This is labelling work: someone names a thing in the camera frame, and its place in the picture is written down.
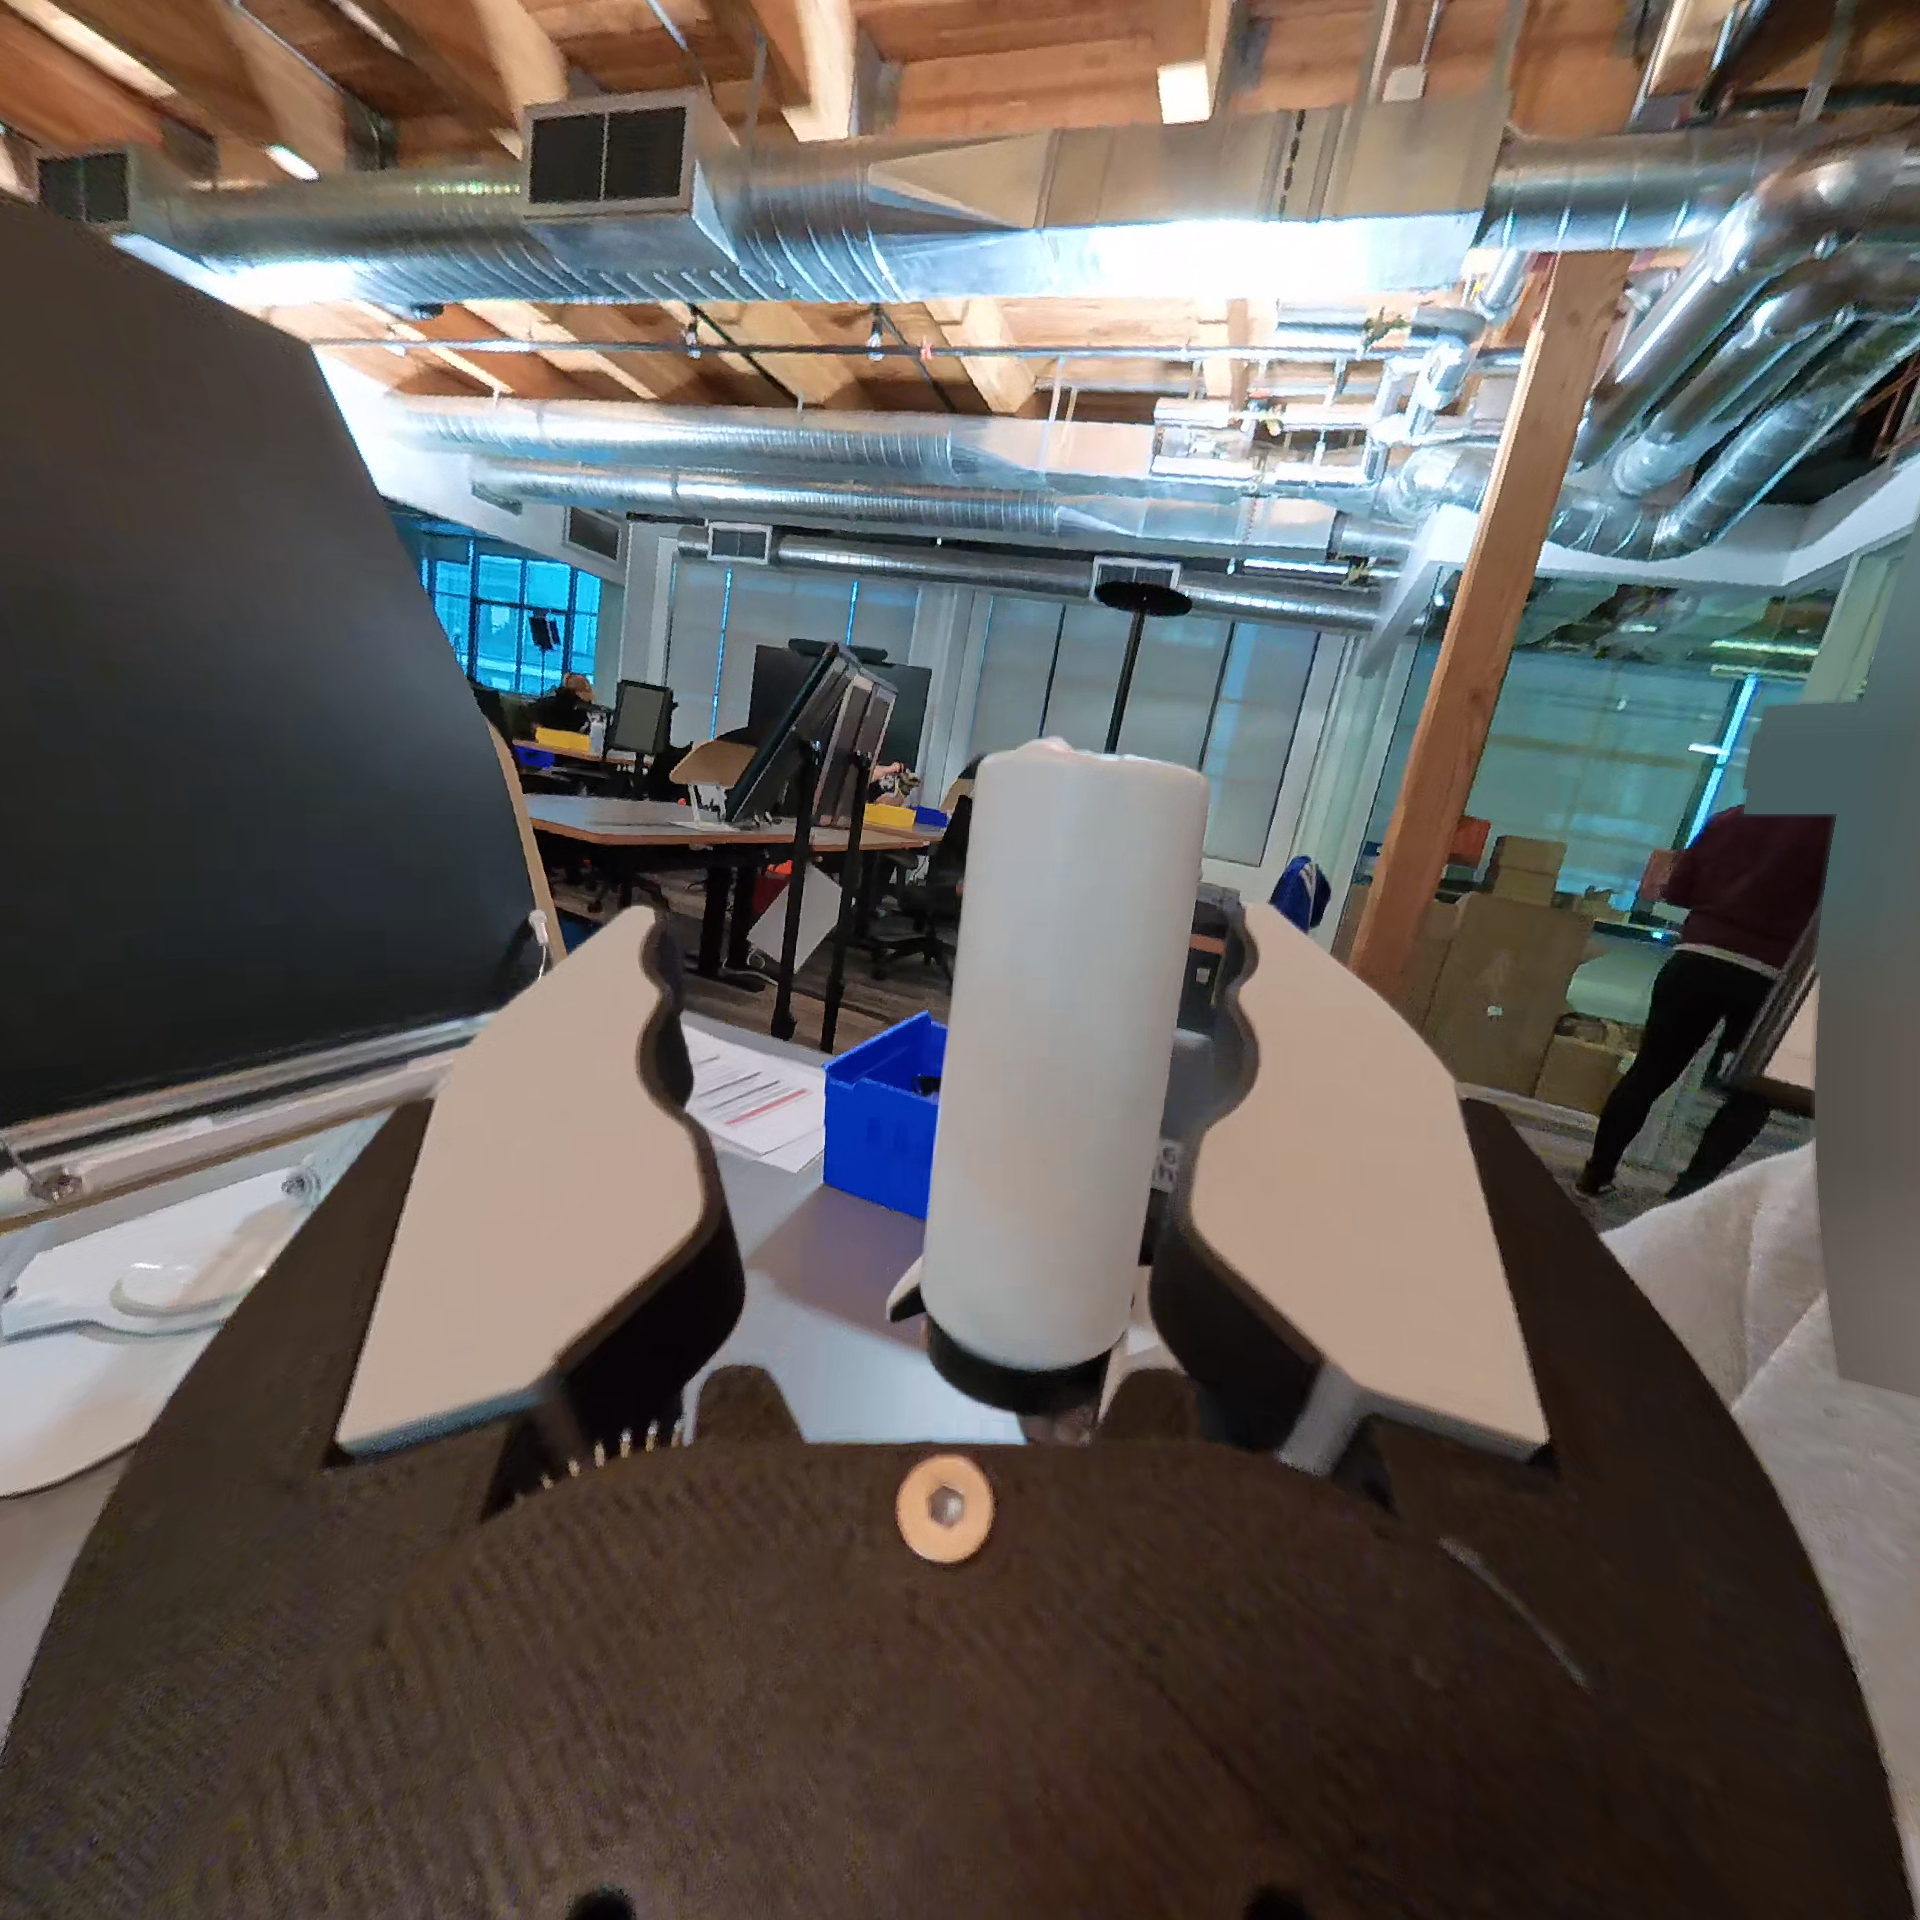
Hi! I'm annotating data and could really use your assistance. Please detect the rectangular metal duct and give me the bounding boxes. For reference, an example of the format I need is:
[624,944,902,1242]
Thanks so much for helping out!
[870,117,1501,249]

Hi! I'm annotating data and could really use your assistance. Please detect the black floor lamp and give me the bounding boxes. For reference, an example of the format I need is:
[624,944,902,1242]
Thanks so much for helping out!
[1092,582,1194,758]

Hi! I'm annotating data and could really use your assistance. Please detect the printed instruction sheet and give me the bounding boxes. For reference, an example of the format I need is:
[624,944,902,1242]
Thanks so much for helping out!
[681,1024,830,1174]

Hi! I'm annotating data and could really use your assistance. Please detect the silver pipe bundle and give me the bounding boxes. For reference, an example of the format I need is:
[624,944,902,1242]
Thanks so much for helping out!
[1552,136,1920,560]

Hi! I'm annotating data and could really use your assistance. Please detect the black office chair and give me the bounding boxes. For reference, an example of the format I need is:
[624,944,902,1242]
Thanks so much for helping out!
[861,757,977,985]

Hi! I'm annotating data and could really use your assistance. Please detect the blue plastic bin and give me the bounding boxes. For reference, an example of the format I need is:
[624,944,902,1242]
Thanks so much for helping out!
[824,1013,950,1225]

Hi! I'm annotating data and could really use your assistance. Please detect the long silver spiral duct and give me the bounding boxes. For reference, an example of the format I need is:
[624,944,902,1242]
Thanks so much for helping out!
[392,398,1426,633]

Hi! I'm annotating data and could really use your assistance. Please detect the person's grey hoodie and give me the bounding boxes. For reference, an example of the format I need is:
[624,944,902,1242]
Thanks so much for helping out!
[1597,1147,1920,1920]

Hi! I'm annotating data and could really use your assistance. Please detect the white bottle with black lid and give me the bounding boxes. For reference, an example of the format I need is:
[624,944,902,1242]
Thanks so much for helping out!
[915,737,1211,1424]

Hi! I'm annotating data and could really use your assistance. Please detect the wooden post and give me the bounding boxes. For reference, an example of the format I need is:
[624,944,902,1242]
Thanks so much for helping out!
[1350,246,1637,963]

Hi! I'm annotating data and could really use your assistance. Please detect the beige curved board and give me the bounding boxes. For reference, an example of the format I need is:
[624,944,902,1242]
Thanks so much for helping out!
[488,721,568,985]

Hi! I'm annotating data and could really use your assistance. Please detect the large black desk monitor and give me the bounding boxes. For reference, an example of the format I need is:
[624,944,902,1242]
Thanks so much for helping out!
[0,195,518,1187]

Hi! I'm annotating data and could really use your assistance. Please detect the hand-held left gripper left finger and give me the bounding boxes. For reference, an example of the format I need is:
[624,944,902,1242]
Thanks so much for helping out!
[333,902,750,1466]

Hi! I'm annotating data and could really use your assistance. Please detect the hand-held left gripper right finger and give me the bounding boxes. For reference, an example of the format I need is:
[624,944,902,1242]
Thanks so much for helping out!
[1152,902,1552,1474]

